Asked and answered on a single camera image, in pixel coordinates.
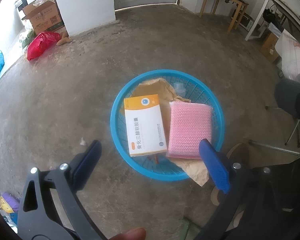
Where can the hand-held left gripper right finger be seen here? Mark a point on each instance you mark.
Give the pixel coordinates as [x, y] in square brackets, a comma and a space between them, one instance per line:
[215, 165]

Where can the blue plastic basket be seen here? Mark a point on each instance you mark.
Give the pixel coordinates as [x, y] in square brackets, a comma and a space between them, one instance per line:
[115, 120]

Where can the grey tan-soled shoe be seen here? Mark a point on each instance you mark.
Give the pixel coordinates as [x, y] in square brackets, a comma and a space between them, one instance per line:
[216, 197]
[237, 152]

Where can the small white box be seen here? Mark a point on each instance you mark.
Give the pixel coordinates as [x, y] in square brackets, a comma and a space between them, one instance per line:
[247, 24]

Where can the large printed cardboard box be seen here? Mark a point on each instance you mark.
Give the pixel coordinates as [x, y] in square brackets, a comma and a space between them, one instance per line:
[45, 17]

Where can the green vegetables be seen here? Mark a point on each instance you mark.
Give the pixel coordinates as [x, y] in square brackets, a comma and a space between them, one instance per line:
[26, 38]

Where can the clear plastic bottle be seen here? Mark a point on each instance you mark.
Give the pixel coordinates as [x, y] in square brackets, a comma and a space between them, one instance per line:
[179, 87]

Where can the wooden chair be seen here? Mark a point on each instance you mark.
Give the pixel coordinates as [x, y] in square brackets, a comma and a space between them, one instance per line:
[236, 17]

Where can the black folding chair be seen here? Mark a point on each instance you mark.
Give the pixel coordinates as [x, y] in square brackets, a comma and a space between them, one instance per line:
[290, 92]

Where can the white orange medicine box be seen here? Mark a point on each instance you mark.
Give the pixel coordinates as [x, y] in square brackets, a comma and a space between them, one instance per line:
[145, 125]

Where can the black cloth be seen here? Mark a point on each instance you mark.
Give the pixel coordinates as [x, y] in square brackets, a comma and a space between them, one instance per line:
[270, 17]

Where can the brown root vegetable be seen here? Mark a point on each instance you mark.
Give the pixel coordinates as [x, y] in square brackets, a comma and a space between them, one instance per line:
[65, 40]

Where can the white paper scrap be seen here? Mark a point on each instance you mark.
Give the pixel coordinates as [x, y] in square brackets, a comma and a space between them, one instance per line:
[83, 142]

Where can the brown cardboard box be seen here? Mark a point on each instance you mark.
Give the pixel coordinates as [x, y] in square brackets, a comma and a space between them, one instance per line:
[270, 46]

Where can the pink bubble wrap pouch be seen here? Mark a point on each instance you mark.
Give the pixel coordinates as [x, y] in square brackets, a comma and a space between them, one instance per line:
[190, 130]

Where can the brown paper bag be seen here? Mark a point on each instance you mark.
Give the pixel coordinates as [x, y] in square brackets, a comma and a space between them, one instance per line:
[155, 86]

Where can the person's left hand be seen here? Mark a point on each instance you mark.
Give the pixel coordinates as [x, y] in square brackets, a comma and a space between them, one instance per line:
[127, 234]

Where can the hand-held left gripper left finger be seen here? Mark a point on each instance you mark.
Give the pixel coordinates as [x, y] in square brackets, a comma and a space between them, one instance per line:
[88, 160]

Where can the red plastic bag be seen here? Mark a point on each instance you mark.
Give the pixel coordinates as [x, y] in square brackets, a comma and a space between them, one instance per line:
[40, 45]

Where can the purple yellow package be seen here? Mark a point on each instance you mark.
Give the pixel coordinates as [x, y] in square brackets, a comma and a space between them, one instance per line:
[8, 200]

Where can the long white table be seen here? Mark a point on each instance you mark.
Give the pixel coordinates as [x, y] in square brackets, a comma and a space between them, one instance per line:
[258, 15]

